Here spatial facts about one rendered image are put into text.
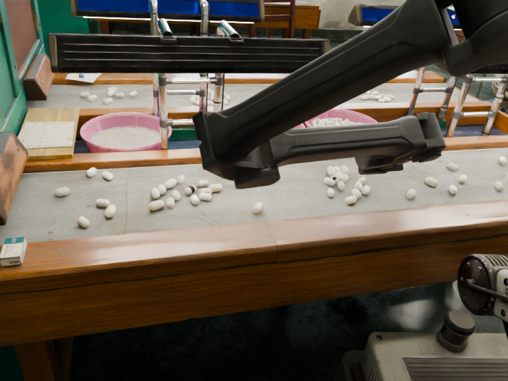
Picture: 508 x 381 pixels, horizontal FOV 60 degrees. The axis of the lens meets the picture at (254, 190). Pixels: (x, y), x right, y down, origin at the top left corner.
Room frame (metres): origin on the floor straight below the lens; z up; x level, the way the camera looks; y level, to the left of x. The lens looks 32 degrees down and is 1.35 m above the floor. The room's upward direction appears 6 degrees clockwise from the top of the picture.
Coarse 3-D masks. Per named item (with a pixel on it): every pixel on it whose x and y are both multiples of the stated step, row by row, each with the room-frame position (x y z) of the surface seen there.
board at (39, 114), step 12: (36, 108) 1.29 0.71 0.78; (48, 108) 1.30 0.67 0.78; (60, 108) 1.31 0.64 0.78; (72, 108) 1.32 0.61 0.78; (24, 120) 1.19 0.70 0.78; (36, 120) 1.20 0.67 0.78; (48, 120) 1.21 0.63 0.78; (60, 120) 1.22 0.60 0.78; (72, 120) 1.23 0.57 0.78; (36, 156) 0.99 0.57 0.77; (48, 156) 1.00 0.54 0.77; (60, 156) 1.01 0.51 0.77; (72, 156) 1.02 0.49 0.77
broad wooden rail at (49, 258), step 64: (64, 256) 0.64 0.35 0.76; (128, 256) 0.65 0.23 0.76; (192, 256) 0.68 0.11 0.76; (256, 256) 0.71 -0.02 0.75; (320, 256) 0.76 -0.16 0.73; (384, 256) 0.81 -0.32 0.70; (448, 256) 0.87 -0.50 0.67; (0, 320) 0.56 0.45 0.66; (64, 320) 0.60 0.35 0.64; (128, 320) 0.63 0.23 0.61
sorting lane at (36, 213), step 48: (48, 192) 0.88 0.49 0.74; (96, 192) 0.90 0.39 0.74; (144, 192) 0.93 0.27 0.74; (240, 192) 0.97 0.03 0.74; (288, 192) 0.99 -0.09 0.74; (336, 192) 1.02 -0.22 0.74; (384, 192) 1.04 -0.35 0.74; (432, 192) 1.07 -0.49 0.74; (480, 192) 1.10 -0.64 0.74; (0, 240) 0.69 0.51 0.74; (48, 240) 0.71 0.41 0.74
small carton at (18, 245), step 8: (8, 240) 0.64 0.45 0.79; (16, 240) 0.65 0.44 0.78; (24, 240) 0.65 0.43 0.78; (8, 248) 0.62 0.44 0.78; (16, 248) 0.62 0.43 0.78; (24, 248) 0.64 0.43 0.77; (0, 256) 0.60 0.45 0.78; (8, 256) 0.60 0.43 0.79; (16, 256) 0.60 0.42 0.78; (8, 264) 0.60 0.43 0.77; (16, 264) 0.60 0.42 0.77
